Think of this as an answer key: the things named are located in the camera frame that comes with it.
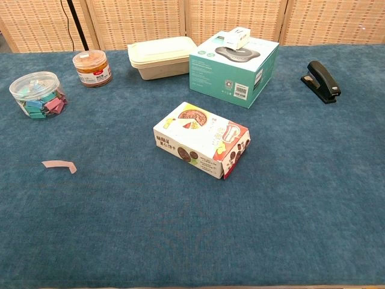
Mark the pink paper strip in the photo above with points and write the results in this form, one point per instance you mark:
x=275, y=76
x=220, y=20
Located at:
x=57, y=164

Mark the white snack box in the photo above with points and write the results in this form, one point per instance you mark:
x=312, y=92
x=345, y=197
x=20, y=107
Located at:
x=195, y=135

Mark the teal speaker product box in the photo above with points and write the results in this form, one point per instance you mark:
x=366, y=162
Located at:
x=222, y=75

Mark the small white carton box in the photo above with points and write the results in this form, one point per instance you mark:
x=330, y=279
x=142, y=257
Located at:
x=237, y=37

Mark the blue table cloth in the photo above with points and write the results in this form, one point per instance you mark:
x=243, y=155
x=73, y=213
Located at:
x=192, y=216

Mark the beige lidded lunch container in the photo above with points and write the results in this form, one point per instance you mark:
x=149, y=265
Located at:
x=159, y=57

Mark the clear jar with brown snacks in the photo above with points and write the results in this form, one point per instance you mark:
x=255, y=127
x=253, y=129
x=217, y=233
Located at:
x=91, y=70

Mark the bamboo folding screen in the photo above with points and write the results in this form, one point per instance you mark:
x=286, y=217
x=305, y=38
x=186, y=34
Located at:
x=144, y=21

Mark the black stapler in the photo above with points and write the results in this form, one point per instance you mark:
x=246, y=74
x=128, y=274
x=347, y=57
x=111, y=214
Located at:
x=322, y=79

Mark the clear jar of binder clips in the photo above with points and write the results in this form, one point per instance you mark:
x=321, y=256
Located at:
x=36, y=96

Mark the black tripod stand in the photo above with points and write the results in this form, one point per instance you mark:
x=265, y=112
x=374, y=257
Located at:
x=77, y=24

